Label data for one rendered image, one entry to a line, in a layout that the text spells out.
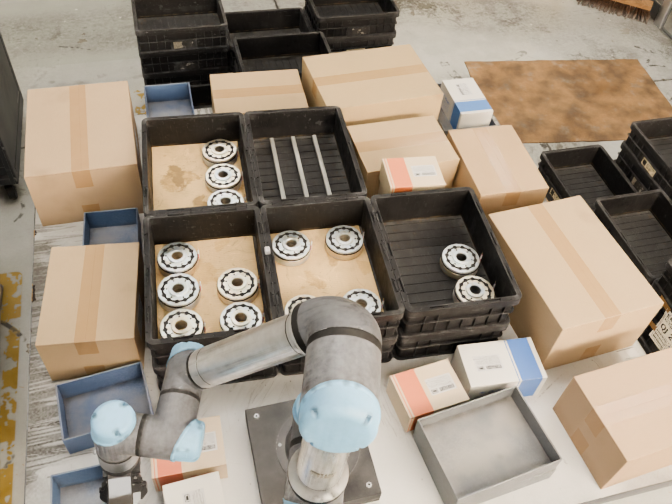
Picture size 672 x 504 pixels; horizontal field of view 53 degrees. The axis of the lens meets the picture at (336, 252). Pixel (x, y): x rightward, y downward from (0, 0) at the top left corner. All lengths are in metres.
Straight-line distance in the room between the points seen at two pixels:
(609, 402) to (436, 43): 2.99
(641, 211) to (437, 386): 1.50
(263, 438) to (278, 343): 0.53
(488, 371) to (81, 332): 0.98
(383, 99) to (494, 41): 2.27
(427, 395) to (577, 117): 2.57
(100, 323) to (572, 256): 1.21
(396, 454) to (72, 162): 1.18
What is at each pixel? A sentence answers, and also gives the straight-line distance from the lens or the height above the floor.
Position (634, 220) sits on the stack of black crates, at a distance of 2.89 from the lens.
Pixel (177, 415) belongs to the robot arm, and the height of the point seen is 1.10.
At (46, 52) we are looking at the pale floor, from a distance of 4.20.
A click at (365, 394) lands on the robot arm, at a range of 0.96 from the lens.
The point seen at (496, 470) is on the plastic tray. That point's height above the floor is 0.75.
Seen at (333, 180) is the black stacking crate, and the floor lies 0.83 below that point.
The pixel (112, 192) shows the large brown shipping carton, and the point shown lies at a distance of 2.06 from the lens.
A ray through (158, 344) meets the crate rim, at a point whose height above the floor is 0.93.
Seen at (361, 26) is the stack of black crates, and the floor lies 0.53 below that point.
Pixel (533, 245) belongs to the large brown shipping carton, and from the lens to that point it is 1.87.
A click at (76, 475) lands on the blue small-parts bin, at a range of 1.62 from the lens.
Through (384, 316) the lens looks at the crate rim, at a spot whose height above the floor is 0.93.
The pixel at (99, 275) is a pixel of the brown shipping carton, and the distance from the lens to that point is 1.78.
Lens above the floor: 2.21
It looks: 49 degrees down
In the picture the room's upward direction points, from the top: 6 degrees clockwise
